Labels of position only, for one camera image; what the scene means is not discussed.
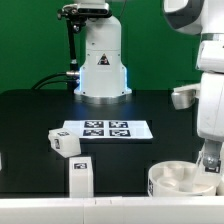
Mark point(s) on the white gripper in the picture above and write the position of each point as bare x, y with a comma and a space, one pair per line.
210, 121

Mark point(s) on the white round stool seat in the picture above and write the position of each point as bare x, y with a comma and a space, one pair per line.
175, 179

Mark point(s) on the white marker sheet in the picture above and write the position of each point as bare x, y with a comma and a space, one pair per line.
109, 129

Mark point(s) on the white right wall rail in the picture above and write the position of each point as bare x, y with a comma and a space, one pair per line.
220, 188

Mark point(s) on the white wall rail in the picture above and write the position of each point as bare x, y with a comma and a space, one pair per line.
114, 210
220, 188

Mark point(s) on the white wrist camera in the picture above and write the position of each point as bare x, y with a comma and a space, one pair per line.
184, 97

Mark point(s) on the white front wall rail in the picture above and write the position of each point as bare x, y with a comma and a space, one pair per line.
114, 210

